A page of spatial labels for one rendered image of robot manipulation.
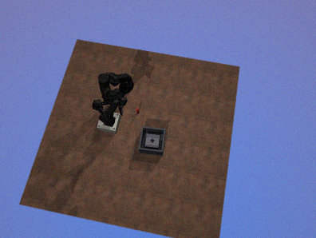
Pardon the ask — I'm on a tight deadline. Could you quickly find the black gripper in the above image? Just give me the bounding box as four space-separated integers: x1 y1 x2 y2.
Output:
92 90 128 118

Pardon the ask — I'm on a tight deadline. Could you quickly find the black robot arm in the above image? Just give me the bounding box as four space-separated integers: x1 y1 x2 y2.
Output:
98 73 134 127

